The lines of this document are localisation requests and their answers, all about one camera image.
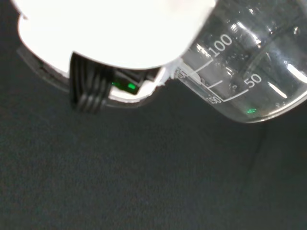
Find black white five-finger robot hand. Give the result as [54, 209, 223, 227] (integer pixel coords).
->
[11, 0, 217, 116]

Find black bench cloth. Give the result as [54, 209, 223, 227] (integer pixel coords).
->
[0, 0, 307, 230]

